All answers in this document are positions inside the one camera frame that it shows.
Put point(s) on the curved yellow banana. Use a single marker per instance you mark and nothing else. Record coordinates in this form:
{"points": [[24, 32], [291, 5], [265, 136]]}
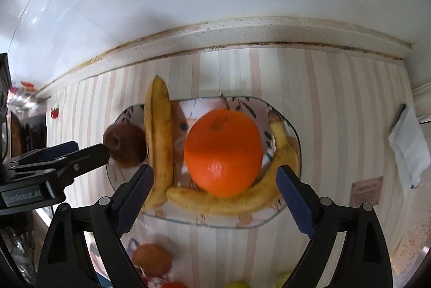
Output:
{"points": [[219, 203]]}

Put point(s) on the white cloth on hook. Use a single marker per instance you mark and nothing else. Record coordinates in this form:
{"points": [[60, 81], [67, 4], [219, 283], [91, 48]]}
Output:
{"points": [[407, 146]]}

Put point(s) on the orange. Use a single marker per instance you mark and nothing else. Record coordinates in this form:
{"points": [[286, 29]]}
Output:
{"points": [[222, 153]]}

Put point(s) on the striped table mat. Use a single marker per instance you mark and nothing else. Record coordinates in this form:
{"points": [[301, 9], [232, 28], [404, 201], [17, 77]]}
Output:
{"points": [[336, 106]]}

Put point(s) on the small pink label card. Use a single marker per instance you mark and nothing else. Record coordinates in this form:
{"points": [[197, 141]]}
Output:
{"points": [[367, 192]]}

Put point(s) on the brown pear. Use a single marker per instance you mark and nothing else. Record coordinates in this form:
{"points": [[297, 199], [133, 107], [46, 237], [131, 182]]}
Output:
{"points": [[151, 259]]}

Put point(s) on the red tomato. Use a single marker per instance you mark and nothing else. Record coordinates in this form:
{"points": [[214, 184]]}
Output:
{"points": [[173, 285]]}

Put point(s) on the small cherry tomato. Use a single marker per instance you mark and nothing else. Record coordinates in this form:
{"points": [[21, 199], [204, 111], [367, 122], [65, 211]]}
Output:
{"points": [[55, 113]]}

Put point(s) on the dark red apple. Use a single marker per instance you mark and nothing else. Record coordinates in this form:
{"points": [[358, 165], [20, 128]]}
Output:
{"points": [[129, 143]]}

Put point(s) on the straight yellow banana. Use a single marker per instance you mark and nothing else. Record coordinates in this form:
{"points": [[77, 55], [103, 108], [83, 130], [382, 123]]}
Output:
{"points": [[160, 139]]}

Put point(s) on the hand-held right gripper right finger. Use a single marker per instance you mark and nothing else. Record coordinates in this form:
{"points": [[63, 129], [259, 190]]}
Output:
{"points": [[296, 203]]}

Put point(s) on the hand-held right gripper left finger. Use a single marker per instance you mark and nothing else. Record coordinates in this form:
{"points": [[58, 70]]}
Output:
{"points": [[134, 203]]}

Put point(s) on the lace patterned cloth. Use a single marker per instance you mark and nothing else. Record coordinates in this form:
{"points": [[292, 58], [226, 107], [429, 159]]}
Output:
{"points": [[410, 244]]}

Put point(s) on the dark glossy surface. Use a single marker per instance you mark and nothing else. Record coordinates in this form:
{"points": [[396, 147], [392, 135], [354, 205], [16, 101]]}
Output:
{"points": [[30, 133]]}

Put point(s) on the patterned ceramic plate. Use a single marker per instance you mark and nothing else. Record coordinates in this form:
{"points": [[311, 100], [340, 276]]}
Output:
{"points": [[188, 217]]}

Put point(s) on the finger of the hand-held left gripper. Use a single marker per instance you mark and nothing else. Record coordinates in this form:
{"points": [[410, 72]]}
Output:
{"points": [[91, 155], [62, 148]]}

